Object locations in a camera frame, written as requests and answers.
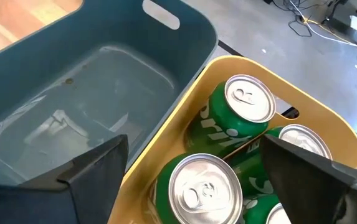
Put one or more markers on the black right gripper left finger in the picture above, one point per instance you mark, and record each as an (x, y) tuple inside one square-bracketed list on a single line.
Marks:
[(88, 193)]

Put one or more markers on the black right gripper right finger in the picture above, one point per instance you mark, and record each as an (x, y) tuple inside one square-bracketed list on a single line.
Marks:
[(315, 193)]

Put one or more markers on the green Sprite can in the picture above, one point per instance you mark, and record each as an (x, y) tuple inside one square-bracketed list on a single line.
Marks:
[(304, 140), (250, 98), (204, 189), (259, 211)]

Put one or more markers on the yellow plastic bin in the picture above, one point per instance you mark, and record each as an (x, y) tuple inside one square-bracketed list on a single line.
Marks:
[(172, 133)]

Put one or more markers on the teal plastic bin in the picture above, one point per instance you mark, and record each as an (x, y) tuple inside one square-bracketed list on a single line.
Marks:
[(103, 37)]

